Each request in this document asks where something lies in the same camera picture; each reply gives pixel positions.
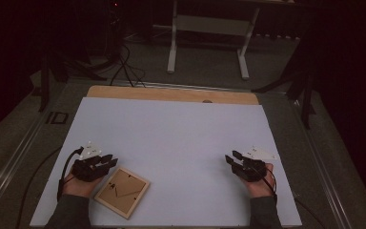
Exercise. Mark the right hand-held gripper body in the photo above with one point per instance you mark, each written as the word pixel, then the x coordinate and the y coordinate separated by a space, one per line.
pixel 251 170

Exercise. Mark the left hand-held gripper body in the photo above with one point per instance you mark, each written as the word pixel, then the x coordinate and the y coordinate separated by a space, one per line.
pixel 87 170

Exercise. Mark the wooden picture frame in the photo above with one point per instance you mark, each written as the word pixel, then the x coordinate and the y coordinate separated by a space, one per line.
pixel 122 192

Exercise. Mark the person's left hand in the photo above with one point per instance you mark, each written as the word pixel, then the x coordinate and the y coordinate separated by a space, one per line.
pixel 79 187

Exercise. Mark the person's right hand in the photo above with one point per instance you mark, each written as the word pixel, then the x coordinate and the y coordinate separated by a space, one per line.
pixel 260 187

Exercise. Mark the white table sheet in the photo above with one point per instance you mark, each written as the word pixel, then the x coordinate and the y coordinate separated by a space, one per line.
pixel 178 136

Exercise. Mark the wooden table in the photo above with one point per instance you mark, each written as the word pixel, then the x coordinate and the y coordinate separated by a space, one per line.
pixel 171 93

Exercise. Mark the black tripod stand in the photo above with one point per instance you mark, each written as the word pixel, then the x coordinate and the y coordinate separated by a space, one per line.
pixel 305 86
pixel 46 79

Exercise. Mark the white metal stand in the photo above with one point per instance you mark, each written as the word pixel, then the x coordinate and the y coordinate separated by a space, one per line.
pixel 209 25

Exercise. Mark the black rectangular bracket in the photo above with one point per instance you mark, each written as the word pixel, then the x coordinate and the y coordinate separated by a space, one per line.
pixel 57 117

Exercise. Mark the aluminium rail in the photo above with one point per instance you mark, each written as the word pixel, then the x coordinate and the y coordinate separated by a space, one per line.
pixel 178 86
pixel 324 165
pixel 9 168

